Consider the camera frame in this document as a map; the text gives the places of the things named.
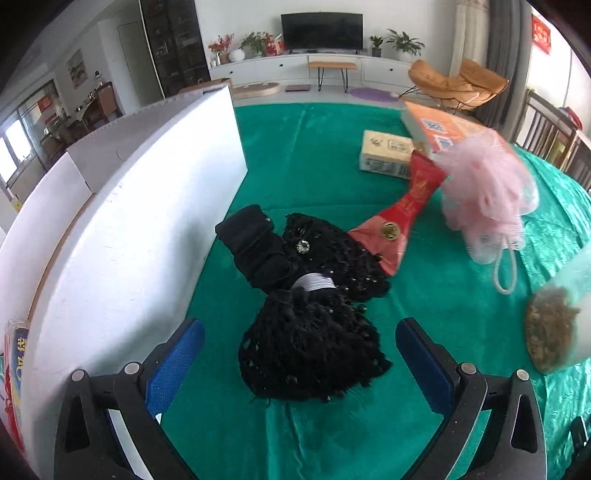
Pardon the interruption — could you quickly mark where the red bottle-shaped packet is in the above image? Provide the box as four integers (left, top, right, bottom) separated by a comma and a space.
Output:
348, 150, 448, 277

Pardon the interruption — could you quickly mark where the orange rocking lounge chair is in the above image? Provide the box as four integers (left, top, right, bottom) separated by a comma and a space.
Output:
399, 58, 510, 116

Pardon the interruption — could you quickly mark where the green tablecloth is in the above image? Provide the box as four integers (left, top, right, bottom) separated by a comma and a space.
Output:
157, 102, 591, 480

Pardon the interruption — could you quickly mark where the green potted plant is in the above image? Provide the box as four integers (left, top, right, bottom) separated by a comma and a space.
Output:
240, 31, 271, 58

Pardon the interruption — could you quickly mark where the orange book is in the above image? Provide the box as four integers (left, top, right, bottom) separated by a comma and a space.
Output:
401, 100, 490, 160

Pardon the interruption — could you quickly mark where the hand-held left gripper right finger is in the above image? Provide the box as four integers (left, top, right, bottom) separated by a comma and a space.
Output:
396, 316, 548, 480

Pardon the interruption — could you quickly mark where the large leafy potted plant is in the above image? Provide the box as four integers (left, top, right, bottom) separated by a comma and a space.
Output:
385, 29, 426, 63

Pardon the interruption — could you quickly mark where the floral white curtain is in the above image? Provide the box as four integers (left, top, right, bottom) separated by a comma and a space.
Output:
450, 0, 490, 79

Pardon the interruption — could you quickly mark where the colourful printed packet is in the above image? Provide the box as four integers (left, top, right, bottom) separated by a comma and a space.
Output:
4, 318, 31, 453

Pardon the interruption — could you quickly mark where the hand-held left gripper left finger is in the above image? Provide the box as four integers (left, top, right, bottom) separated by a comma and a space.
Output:
53, 318, 206, 480

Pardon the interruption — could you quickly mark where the black lace hair net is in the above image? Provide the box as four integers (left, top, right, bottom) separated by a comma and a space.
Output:
215, 205, 393, 402

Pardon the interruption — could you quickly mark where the clear jar with black lid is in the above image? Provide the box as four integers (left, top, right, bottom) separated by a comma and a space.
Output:
524, 240, 591, 374

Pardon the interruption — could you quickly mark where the wooden bench with metal legs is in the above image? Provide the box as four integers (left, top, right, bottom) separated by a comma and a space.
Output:
308, 61, 358, 93

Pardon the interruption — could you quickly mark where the framed wall picture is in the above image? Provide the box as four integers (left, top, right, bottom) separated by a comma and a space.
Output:
67, 48, 86, 88

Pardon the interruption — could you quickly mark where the pink bath loofah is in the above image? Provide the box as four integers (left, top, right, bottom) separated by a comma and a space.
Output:
436, 129, 540, 295

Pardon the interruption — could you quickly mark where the brown wooden chair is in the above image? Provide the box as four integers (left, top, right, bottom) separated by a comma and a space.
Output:
95, 82, 123, 120

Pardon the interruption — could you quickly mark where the black television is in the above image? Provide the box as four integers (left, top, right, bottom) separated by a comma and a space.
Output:
281, 13, 363, 51

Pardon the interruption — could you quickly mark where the cream small box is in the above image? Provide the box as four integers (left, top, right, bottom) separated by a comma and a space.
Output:
359, 130, 416, 180

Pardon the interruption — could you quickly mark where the red flower plant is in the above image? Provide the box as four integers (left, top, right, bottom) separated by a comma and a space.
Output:
209, 34, 235, 65

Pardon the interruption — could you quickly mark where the red wall hanging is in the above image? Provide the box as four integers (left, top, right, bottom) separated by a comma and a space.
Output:
531, 14, 552, 56

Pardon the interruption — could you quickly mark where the dark wooden slatted chair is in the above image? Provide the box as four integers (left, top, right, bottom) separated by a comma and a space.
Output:
512, 90, 578, 160

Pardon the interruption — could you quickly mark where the beige floor cushion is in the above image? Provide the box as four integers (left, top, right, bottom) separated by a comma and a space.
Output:
232, 82, 281, 99

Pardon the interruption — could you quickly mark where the grey curtain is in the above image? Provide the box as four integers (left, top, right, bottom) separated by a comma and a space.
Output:
480, 0, 532, 139

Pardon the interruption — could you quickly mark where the purple round floor mat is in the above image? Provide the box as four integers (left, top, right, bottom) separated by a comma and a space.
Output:
348, 88, 398, 100

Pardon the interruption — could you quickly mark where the white television cabinet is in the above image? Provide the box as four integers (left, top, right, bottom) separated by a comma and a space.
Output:
208, 50, 430, 90

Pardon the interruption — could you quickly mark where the brown cardboard box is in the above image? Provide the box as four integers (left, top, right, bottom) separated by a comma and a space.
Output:
178, 78, 232, 95

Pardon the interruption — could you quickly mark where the white cardboard box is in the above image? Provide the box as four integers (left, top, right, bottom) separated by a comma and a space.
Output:
0, 83, 248, 480

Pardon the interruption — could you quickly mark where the black display cabinet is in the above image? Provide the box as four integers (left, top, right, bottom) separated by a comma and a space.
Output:
139, 0, 211, 100

